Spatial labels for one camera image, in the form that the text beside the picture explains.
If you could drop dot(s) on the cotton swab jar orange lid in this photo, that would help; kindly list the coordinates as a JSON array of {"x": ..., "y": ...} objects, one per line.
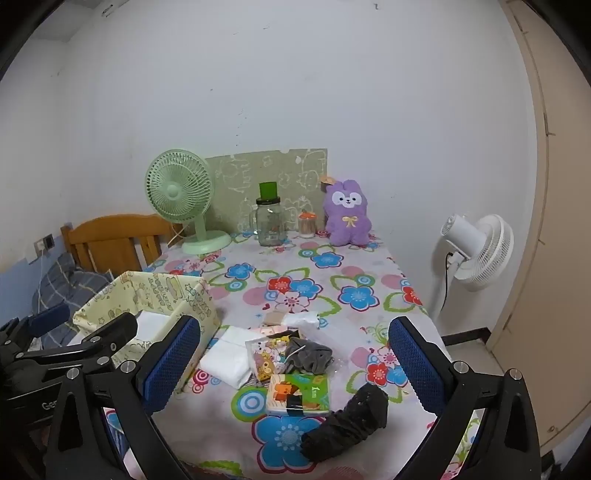
[{"x": 307, "y": 224}]

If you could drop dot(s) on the beige packaged item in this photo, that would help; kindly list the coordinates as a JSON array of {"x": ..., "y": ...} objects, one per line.
[{"x": 274, "y": 318}]

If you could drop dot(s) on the grey knitted cloth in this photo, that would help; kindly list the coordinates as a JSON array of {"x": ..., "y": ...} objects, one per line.
[{"x": 307, "y": 356}]

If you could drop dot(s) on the purple plush bunny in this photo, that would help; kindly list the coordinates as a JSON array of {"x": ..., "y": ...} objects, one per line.
[{"x": 346, "y": 210}]

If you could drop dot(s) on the green patterned backboard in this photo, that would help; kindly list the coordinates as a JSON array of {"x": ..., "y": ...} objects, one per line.
[{"x": 297, "y": 173}]

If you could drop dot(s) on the white standing fan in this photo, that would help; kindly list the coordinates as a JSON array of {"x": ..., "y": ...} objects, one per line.
[{"x": 480, "y": 252}]

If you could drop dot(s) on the yellow birthday storage box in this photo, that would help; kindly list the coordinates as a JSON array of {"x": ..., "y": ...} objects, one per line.
[{"x": 158, "y": 301}]

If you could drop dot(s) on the white folded towel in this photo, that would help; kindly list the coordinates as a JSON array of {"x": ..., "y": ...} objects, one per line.
[{"x": 228, "y": 359}]

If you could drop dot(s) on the pink wet wipes pack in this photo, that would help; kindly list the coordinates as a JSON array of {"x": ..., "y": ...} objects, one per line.
[{"x": 277, "y": 331}]

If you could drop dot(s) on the black sock bundle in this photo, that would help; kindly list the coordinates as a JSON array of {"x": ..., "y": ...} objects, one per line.
[{"x": 364, "y": 414}]

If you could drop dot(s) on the wooden chair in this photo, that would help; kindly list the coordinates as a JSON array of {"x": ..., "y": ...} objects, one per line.
[{"x": 118, "y": 243}]

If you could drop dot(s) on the wall power socket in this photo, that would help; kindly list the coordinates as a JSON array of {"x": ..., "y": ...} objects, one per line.
[{"x": 44, "y": 244}]

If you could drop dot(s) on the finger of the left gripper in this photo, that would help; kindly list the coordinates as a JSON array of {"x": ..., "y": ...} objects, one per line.
[
  {"x": 94, "y": 350},
  {"x": 45, "y": 321}
]

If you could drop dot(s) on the white plastic bag roll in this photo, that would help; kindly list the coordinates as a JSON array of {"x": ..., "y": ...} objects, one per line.
[{"x": 302, "y": 320}]

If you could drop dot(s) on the cartoon bear tissue pack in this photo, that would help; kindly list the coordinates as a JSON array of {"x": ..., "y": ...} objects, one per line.
[{"x": 267, "y": 356}]

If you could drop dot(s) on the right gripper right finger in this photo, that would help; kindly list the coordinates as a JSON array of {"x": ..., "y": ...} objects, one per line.
[{"x": 506, "y": 445}]

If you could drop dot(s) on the floral tablecloth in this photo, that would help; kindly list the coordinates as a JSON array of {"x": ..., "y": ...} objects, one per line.
[{"x": 356, "y": 292}]

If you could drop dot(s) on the green tissue pack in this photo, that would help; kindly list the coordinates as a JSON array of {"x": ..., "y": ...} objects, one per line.
[{"x": 298, "y": 395}]

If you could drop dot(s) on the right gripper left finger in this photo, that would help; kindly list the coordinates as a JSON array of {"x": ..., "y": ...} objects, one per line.
[{"x": 135, "y": 390}]

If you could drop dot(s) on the glass mason jar mug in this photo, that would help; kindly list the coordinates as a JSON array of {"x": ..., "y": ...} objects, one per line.
[{"x": 268, "y": 216}]

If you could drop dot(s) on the green desk fan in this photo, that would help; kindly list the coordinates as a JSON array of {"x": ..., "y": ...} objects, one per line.
[{"x": 179, "y": 186}]

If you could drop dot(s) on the blue plaid cushion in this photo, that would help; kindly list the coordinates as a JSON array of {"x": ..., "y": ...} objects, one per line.
[{"x": 66, "y": 282}]

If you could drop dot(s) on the beige door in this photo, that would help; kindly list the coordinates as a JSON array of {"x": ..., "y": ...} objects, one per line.
[{"x": 544, "y": 328}]

